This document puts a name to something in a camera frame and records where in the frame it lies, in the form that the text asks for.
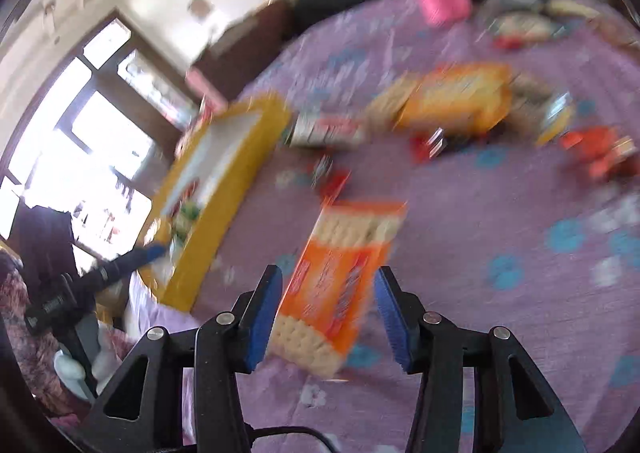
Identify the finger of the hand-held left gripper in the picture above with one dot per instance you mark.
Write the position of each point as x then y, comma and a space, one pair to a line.
145, 254

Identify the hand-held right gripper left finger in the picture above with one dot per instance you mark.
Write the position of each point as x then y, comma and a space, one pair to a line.
260, 323

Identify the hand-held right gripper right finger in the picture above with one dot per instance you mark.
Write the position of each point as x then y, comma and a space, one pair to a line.
395, 323

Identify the green snack packet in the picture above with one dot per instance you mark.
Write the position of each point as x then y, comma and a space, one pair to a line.
187, 218

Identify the orange cracker packet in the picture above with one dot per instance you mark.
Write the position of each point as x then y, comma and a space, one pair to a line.
330, 283

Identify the yellow cardboard box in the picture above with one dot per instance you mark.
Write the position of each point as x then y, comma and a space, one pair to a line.
220, 213

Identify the beige cracker packet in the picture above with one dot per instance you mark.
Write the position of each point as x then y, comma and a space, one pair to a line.
387, 100

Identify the large yellow-orange snack packet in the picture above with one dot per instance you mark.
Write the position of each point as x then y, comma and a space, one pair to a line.
455, 98

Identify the red-orange chips packet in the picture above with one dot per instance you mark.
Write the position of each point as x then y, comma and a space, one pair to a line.
595, 150

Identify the window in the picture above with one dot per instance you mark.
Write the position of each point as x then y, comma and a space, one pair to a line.
95, 133

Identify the purple floral bedsheet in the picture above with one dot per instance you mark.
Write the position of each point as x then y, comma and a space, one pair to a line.
500, 213

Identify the white red small packet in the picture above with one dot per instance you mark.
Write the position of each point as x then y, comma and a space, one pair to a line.
325, 130

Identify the maroon armchair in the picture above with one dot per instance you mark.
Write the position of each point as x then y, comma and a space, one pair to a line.
250, 48

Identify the yellow silver packet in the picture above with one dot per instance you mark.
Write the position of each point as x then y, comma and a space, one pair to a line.
555, 118

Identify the pale yellow packet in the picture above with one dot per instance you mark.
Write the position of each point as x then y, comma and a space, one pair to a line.
570, 8

